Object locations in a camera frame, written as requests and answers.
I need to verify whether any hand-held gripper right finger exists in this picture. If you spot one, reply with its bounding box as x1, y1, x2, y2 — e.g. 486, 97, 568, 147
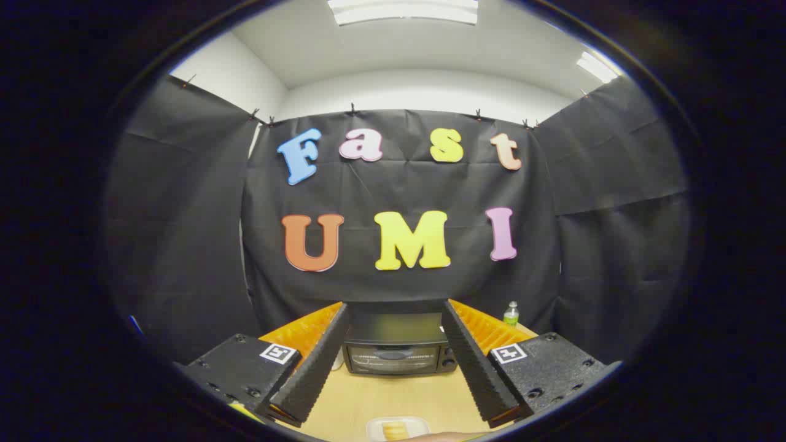
441, 299, 621, 429

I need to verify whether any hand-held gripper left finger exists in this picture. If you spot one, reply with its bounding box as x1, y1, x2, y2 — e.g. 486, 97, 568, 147
175, 301, 351, 428

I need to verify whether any black toaster oven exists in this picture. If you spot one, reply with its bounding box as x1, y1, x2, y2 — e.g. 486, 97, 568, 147
342, 310, 459, 376

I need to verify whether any white rectangular plate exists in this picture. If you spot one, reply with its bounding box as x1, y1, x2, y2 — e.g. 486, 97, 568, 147
367, 417, 430, 442

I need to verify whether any small ceiling light panel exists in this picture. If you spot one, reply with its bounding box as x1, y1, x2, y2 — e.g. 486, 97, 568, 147
576, 52, 620, 84

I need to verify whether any long ceiling light panel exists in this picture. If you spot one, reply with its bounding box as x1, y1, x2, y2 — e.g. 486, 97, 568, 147
327, 0, 479, 26

